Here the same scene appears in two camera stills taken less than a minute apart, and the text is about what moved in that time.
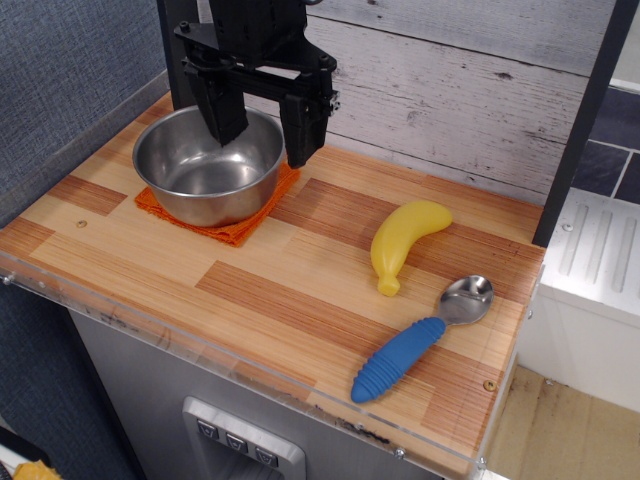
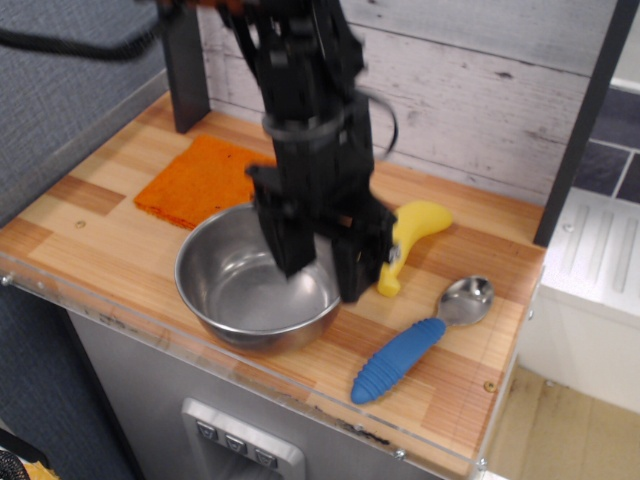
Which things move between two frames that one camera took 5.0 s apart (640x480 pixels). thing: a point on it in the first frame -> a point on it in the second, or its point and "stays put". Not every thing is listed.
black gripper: [264, 43] -> [329, 177]
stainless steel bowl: [196, 179] -> [228, 273]
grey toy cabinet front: [190, 415] stays put
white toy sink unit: [584, 331] stays put
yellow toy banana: [396, 233] stays put
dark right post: [584, 118] stays put
